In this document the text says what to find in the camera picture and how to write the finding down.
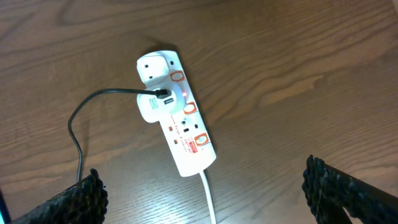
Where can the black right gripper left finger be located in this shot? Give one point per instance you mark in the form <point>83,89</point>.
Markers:
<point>83,203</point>

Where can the blue Samsung Galaxy smartphone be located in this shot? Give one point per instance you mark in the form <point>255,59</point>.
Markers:
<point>5,216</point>

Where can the white charger plug adapter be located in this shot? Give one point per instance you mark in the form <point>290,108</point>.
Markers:
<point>157,74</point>

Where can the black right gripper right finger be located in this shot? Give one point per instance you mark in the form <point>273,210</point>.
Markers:
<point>334,196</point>

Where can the white power strip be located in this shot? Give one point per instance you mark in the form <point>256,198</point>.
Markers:
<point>185,131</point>

